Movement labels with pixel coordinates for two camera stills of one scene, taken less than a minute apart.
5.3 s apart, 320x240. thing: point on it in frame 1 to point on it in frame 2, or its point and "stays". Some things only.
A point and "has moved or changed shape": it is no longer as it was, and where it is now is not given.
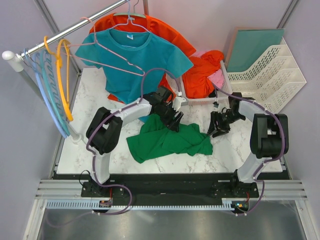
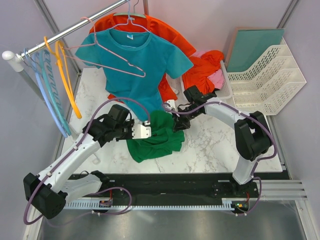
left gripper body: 165,109 to 124,131
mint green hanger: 133,14 stays
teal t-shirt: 134,62 stays
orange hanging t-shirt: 146,24 stays
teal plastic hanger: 52,85 stays
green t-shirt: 156,139 has moved or changed shape
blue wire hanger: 128,18 stays
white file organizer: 272,81 stays
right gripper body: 223,120 to 184,119
